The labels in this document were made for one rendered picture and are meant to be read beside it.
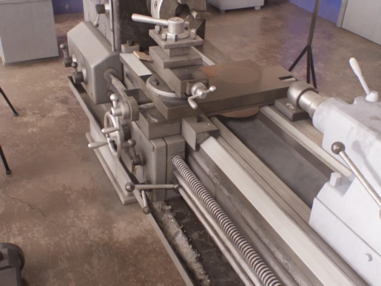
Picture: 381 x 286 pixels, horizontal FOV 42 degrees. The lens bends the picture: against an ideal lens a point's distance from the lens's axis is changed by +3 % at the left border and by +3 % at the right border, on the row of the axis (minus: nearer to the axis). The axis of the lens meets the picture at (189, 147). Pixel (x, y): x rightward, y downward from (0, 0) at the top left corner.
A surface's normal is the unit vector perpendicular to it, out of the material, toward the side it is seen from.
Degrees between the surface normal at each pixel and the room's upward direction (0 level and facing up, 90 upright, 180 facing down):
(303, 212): 0
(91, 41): 32
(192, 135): 90
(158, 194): 90
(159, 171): 90
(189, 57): 0
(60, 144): 0
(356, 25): 90
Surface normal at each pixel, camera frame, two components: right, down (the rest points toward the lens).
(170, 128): 0.43, 0.51
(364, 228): -0.77, -0.22
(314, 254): -0.49, -0.57
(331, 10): -0.90, 0.20
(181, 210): 0.04, -0.84
